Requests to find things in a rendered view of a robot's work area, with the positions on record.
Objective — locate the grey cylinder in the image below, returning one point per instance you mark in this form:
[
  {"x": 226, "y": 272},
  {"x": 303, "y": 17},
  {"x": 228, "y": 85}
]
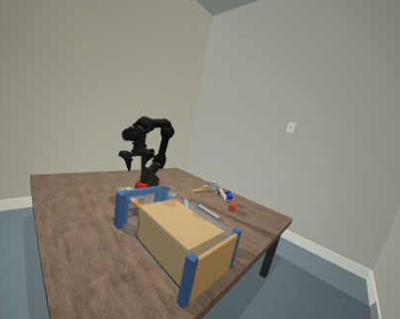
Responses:
[{"x": 213, "y": 185}]

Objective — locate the clear-panelled rack with blue posts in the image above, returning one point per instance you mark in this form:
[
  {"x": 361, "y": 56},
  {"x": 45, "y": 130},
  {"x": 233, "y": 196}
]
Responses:
[{"x": 188, "y": 247}]

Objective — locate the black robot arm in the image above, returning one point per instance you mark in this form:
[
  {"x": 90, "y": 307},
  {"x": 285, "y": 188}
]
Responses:
[{"x": 138, "y": 133}]

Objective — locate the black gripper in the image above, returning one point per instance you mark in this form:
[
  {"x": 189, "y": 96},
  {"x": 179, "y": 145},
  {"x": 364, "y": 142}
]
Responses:
[{"x": 127, "y": 156}]

